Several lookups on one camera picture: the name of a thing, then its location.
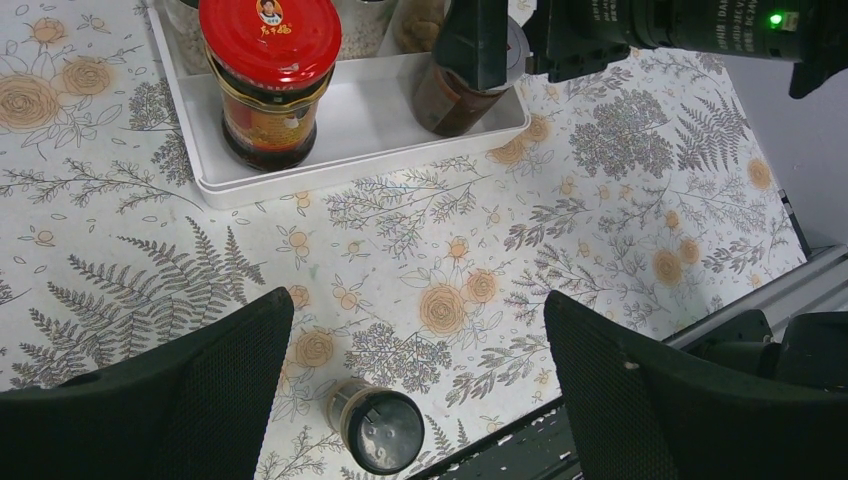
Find white plastic organizer tray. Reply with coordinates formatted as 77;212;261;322
147;1;531;210

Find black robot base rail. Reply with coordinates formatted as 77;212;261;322
407;245;848;480

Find large black lid jar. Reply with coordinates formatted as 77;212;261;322
332;0;397;61

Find small black cap spice jar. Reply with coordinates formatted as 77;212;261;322
325;378;425;476

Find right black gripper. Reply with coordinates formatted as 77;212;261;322
431;0;630;91

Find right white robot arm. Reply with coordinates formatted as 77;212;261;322
431;0;847;99

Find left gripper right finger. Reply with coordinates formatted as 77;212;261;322
544;291;847;479

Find red lid sauce jar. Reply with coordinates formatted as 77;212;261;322
198;0;342;172

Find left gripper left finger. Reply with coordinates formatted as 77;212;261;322
1;287;294;479

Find white lid brown jar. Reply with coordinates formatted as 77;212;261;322
412;17;530;137

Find floral table mat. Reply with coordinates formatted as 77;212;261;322
1;1;805;479

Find black cap white bean jar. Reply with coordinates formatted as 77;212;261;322
163;0;209;75

